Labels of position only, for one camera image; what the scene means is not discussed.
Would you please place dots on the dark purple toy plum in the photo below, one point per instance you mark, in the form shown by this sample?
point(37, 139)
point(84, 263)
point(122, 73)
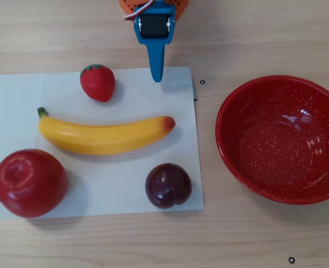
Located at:
point(168, 185)

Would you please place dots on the white paper sheet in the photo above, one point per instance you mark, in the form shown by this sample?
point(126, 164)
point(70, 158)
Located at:
point(14, 111)

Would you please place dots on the red toy apple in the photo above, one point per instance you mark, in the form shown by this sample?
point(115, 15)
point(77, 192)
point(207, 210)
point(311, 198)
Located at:
point(30, 182)

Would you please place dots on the yellow toy banana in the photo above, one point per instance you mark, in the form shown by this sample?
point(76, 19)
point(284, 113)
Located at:
point(106, 138)

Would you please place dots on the small grey tape strip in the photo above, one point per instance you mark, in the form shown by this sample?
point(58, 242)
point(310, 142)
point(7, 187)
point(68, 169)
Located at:
point(195, 94)

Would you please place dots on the red toy strawberry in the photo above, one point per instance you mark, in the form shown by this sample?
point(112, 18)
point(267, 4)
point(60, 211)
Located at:
point(98, 83)

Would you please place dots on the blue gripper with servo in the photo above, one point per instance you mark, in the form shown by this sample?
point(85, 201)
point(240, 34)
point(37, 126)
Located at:
point(154, 27)

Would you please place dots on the red speckled enamel bowl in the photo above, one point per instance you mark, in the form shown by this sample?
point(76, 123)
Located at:
point(278, 139)

